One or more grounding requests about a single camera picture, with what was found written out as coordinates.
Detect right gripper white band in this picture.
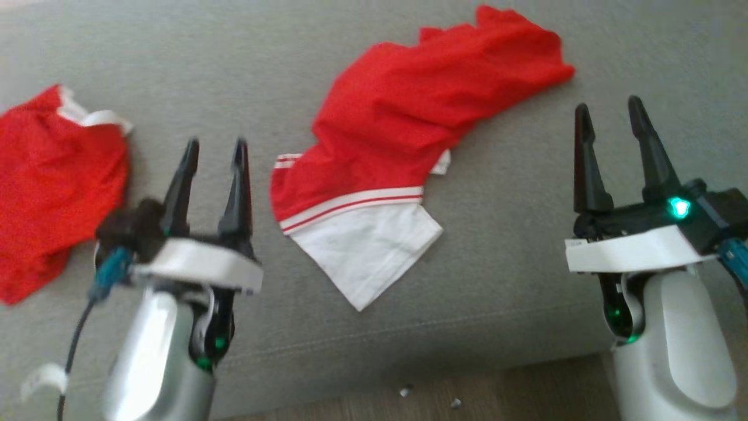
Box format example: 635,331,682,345
564,95,719,274

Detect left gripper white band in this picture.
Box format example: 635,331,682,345
131,139,264,293

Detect red shorts with white stripe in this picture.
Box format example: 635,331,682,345
0,85,134,306

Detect red jersey with white sleeves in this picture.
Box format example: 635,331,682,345
270,5,576,312

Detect black left cable teal connector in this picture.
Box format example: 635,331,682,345
56,246,135,421

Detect black cable teal connector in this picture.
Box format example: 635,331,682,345
718,239,748,305
56,246,135,421

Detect black right cable teal connector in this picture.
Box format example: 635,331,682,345
718,239,748,305

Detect white cable label tag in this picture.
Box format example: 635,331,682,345
20,363,68,401

